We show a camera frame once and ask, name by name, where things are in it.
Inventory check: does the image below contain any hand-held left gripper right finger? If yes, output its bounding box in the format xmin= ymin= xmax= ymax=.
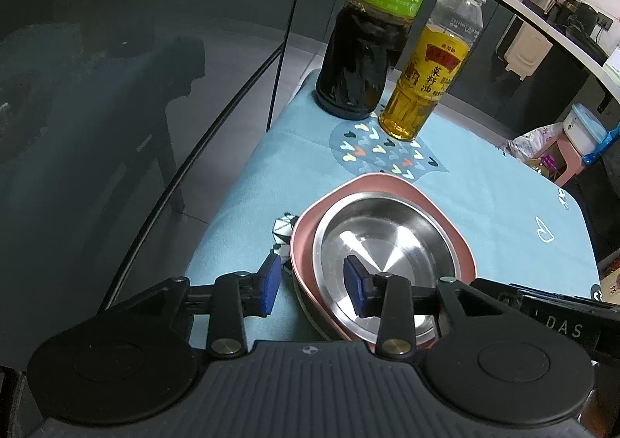
xmin=343 ymin=254 xmax=521 ymax=358

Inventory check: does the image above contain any pink square bowl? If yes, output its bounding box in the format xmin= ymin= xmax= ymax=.
xmin=289 ymin=172 xmax=478 ymax=354

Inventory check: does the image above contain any blue printed tablecloth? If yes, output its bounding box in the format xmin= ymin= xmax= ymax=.
xmin=186 ymin=65 xmax=602 ymax=357

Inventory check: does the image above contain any white and pink plastic bag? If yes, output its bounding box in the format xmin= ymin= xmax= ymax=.
xmin=506 ymin=123 xmax=565 ymax=164

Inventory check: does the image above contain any stainless steel bowl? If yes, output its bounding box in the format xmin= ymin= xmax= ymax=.
xmin=312 ymin=191 xmax=462 ymax=343

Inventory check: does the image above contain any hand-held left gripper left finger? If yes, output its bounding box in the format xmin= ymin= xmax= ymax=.
xmin=99 ymin=253 xmax=282 ymax=357

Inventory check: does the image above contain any black kitchen appliance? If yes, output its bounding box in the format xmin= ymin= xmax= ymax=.
xmin=552 ymin=0 xmax=607 ymax=44

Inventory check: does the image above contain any yellow cooking oil bottle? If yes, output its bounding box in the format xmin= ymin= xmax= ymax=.
xmin=378 ymin=0 xmax=491 ymax=143

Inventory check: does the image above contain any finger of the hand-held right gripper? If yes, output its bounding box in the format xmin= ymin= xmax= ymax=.
xmin=471 ymin=276 xmax=526 ymax=307

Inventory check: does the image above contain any dark vinegar bottle green label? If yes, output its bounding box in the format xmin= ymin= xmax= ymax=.
xmin=315 ymin=0 xmax=441 ymax=121

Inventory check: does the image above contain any white container with blue lid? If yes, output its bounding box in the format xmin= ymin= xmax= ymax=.
xmin=562 ymin=103 xmax=609 ymax=166

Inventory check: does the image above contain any pink plastic stool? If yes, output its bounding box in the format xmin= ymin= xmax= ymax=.
xmin=552 ymin=148 xmax=590 ymax=187

